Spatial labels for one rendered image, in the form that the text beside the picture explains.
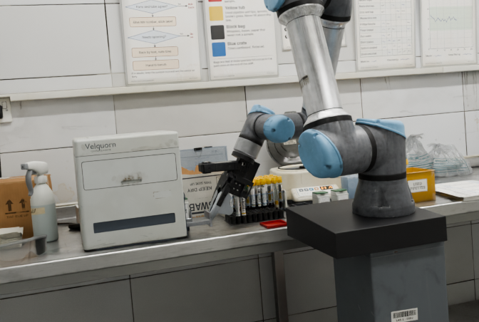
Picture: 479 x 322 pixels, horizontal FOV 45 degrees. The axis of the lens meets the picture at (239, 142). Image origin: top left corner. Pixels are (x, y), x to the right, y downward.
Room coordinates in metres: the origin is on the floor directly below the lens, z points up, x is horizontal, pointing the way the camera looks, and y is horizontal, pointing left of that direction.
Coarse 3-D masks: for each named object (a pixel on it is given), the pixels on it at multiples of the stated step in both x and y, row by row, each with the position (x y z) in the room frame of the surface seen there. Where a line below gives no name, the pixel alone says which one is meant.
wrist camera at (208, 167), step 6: (204, 162) 1.64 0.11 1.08; (210, 162) 1.64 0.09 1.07; (216, 162) 1.65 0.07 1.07; (222, 162) 1.64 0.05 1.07; (228, 162) 1.65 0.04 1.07; (234, 162) 1.65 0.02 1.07; (198, 168) 1.65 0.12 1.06; (204, 168) 1.62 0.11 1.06; (210, 168) 1.63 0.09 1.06; (216, 168) 1.63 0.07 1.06; (222, 168) 1.64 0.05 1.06; (228, 168) 1.65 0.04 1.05; (234, 168) 1.65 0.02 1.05
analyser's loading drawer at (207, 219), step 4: (204, 212) 1.68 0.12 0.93; (208, 212) 1.62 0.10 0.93; (208, 216) 1.63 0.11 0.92; (188, 220) 1.60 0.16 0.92; (192, 220) 1.63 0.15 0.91; (196, 220) 1.62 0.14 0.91; (200, 220) 1.62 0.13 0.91; (204, 220) 1.61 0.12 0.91; (208, 220) 1.61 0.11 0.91; (188, 224) 1.60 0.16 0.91; (192, 224) 1.60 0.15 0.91; (196, 224) 1.61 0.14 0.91; (200, 224) 1.61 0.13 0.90; (208, 224) 1.64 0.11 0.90
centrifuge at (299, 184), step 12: (276, 168) 2.17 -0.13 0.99; (288, 168) 2.18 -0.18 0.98; (300, 168) 2.02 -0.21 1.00; (288, 180) 2.00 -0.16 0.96; (300, 180) 1.99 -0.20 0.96; (312, 180) 2.00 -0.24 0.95; (324, 180) 2.01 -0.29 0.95; (336, 180) 2.02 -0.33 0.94; (288, 192) 2.00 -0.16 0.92; (300, 192) 1.97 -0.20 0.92
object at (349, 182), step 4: (344, 176) 1.88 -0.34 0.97; (348, 176) 1.87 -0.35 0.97; (352, 176) 1.86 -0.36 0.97; (356, 176) 1.86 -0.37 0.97; (344, 180) 1.86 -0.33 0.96; (348, 180) 1.85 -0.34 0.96; (352, 180) 1.85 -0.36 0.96; (356, 180) 1.86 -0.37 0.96; (344, 184) 1.86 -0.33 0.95; (348, 184) 1.85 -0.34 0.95; (352, 184) 1.85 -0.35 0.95; (356, 184) 1.86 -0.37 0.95; (344, 188) 1.86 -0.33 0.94; (348, 188) 1.85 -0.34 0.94; (352, 188) 1.85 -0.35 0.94; (348, 192) 1.85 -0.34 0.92; (352, 192) 1.85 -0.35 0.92; (352, 196) 1.85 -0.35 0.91
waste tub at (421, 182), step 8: (408, 168) 1.98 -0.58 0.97; (416, 168) 1.95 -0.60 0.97; (408, 176) 1.83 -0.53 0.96; (416, 176) 1.84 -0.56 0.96; (424, 176) 1.85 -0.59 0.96; (432, 176) 1.86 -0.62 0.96; (408, 184) 1.83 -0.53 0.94; (416, 184) 1.84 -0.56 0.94; (424, 184) 1.85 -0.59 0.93; (432, 184) 1.85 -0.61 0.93; (416, 192) 1.84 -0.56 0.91; (424, 192) 1.85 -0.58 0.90; (432, 192) 1.85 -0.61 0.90; (416, 200) 1.84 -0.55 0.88; (424, 200) 1.85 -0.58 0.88; (432, 200) 1.85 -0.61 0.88
